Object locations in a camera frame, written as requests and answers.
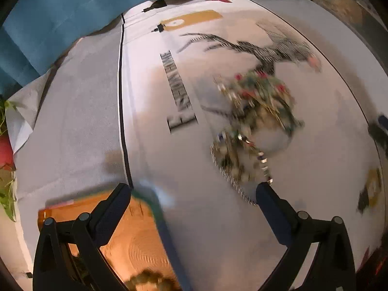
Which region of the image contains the printed white table runner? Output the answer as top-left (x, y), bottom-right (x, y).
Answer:
top-left (121, 0), bottom-right (382, 291)

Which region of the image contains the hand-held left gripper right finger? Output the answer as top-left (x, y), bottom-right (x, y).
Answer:
top-left (255, 183), bottom-right (356, 291)

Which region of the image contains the grey tablecloth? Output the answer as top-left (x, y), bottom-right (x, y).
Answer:
top-left (6, 0), bottom-right (388, 279)

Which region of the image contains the gold beaded bracelet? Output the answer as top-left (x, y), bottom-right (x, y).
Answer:
top-left (126, 270), bottom-right (182, 291)

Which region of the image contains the blue curtain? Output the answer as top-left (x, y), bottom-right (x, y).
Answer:
top-left (0, 0), bottom-right (313, 97)

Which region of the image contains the potted plant with red pot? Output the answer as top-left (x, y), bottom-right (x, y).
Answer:
top-left (0, 97), bottom-right (19, 222)

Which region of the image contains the white cloth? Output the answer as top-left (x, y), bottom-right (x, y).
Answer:
top-left (6, 76), bottom-right (52, 155)

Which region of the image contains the orange jewelry tray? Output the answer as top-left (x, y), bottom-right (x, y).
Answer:
top-left (38, 188), bottom-right (182, 291)

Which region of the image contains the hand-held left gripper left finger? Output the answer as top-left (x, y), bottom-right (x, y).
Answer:
top-left (33, 183), bottom-right (132, 291)

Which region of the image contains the pile of jewelry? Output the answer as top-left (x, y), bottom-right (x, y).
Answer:
top-left (210, 70), bottom-right (305, 207)

